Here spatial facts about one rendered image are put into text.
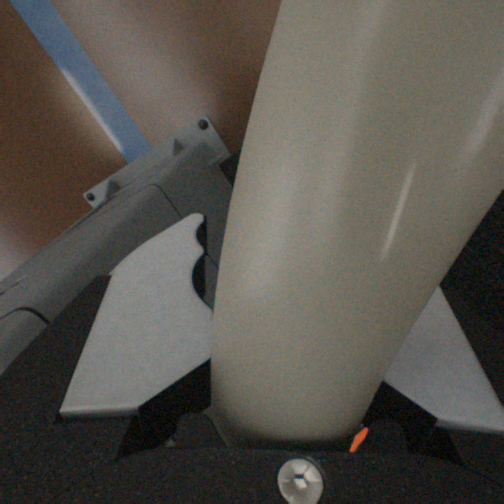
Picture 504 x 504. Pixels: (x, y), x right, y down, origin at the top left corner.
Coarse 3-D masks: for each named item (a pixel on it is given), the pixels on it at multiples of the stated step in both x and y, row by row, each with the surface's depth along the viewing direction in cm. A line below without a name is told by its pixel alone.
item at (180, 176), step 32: (192, 128) 96; (160, 160) 101; (192, 160) 83; (96, 192) 108; (128, 192) 84; (160, 192) 61; (192, 192) 75; (224, 192) 96; (96, 224) 54; (128, 224) 48; (160, 224) 57; (224, 224) 85; (32, 256) 75; (64, 256) 43; (96, 256) 40; (0, 288) 55; (32, 288) 35; (64, 288) 34; (0, 320) 30; (32, 320) 30; (0, 352) 26
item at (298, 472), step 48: (192, 432) 5; (384, 432) 5; (96, 480) 4; (144, 480) 4; (192, 480) 4; (240, 480) 4; (288, 480) 4; (336, 480) 4; (384, 480) 4; (432, 480) 4; (480, 480) 4
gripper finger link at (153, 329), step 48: (192, 240) 10; (144, 288) 8; (192, 288) 8; (96, 336) 7; (144, 336) 7; (192, 336) 7; (96, 384) 6; (144, 384) 6; (192, 384) 6; (144, 432) 6
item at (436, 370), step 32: (448, 320) 8; (416, 352) 7; (448, 352) 7; (384, 384) 6; (416, 384) 6; (448, 384) 6; (480, 384) 6; (384, 416) 6; (416, 416) 6; (448, 416) 6; (480, 416) 6; (416, 448) 6
